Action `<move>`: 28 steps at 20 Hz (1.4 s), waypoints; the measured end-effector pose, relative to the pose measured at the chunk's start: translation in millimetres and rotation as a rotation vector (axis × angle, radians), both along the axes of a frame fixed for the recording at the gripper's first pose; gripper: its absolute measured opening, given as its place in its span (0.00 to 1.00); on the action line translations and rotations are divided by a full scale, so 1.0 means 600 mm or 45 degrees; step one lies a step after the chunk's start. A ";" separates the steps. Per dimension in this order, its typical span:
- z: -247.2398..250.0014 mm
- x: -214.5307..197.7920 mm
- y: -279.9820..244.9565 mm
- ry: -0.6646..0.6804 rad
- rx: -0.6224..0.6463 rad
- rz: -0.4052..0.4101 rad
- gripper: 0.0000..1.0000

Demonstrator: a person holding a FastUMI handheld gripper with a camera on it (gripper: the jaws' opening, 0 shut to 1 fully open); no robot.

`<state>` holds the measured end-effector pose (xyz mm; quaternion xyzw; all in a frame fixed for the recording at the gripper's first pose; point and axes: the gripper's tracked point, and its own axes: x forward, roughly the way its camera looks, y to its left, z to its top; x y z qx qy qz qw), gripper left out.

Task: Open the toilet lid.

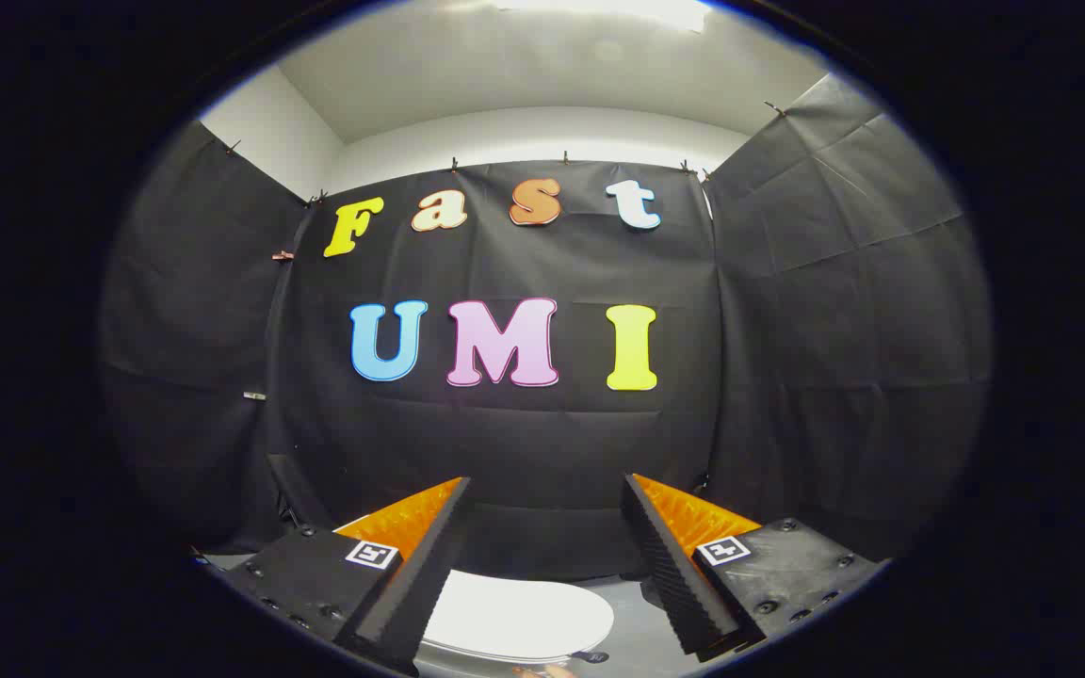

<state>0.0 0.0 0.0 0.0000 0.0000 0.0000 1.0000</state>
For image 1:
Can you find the ceiling light panel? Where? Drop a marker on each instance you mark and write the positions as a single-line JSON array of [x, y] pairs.
[[599, 9]]

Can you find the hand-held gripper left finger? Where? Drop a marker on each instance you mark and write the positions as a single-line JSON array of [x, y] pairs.
[[411, 589]]

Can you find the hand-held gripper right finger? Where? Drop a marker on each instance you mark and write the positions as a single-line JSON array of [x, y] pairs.
[[670, 574]]

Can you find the white toilet lid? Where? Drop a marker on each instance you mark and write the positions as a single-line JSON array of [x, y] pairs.
[[524, 612]]

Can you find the black backdrop cloth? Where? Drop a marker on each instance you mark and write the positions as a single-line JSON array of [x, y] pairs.
[[505, 443]]

